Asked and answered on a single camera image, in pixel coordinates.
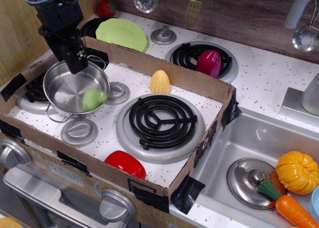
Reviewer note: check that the grey oven knob left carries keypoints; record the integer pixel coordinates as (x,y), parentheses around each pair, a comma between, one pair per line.
(13,154)

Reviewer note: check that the grey oven door handle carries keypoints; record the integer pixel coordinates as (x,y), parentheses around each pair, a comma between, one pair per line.
(65,207)

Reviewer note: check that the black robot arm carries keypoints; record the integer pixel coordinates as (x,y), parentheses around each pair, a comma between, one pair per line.
(59,27)

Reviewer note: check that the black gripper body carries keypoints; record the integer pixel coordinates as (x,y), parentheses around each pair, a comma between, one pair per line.
(60,18)

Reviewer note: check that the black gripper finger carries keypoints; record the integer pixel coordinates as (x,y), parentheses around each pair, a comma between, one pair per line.
(56,44)
(75,56)

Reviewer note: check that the grey stovetop knob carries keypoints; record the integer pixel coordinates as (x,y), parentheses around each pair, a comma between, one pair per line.
(163,36)
(79,132)
(119,94)

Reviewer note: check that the hanging green spatula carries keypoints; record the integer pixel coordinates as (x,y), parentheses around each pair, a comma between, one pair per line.
(192,11)

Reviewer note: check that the light blue cup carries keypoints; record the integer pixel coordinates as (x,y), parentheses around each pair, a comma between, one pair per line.
(314,204)

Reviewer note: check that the orange toy carrot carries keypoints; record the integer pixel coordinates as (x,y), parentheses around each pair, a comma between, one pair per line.
(287,206)

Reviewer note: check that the red toy pepper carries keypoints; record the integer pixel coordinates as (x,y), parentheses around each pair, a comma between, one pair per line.
(127,163)

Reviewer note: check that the yellow toy corn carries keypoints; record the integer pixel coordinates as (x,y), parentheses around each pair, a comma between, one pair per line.
(160,82)

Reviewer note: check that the steel pot lid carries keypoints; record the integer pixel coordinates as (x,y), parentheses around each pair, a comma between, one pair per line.
(243,179)

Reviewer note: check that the grey oven knob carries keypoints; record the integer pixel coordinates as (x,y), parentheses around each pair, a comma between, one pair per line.
(13,154)
(115,207)

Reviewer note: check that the front left black burner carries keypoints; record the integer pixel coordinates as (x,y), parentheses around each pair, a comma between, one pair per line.
(32,98)

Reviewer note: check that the grey faucet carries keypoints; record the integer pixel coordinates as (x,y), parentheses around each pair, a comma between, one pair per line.
(301,105)

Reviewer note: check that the orange toy bottom left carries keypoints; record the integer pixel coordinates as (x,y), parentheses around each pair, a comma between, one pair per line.
(7,222)

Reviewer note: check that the steel sink basin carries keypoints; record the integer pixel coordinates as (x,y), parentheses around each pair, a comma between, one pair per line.
(250,135)

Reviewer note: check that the green plastic plate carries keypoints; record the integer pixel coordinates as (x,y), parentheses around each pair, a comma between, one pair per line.
(122,32)

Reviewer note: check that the grey stovetop knob middle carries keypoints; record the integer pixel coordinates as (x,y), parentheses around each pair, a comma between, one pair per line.
(119,94)

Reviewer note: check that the orange toy pumpkin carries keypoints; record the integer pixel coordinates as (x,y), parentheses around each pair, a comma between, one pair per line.
(298,172)

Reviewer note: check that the grey oven knob right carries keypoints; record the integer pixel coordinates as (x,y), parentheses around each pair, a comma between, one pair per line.
(115,207)

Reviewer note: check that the hanging steel strainer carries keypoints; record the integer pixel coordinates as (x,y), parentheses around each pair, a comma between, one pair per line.
(146,6)

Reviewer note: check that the back left black burner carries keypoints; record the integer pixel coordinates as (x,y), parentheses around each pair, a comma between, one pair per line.
(89,28)

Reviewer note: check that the grey stovetop knob back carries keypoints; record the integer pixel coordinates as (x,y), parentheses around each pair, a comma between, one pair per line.
(163,36)

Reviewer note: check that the cardboard fence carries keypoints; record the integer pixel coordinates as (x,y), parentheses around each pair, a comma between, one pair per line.
(150,193)

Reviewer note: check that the grey stovetop knob front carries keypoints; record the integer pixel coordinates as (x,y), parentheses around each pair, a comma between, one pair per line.
(79,132)

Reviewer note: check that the hanging steel ladle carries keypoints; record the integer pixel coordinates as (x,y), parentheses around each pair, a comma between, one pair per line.
(306,38)

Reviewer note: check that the back right black burner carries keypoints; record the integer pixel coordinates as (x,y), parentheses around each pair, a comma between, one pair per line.
(187,54)

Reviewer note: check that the red toy strawberry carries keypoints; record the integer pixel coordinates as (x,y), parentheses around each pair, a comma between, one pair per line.
(106,8)

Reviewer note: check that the steel pot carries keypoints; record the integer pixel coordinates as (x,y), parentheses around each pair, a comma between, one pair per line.
(65,91)

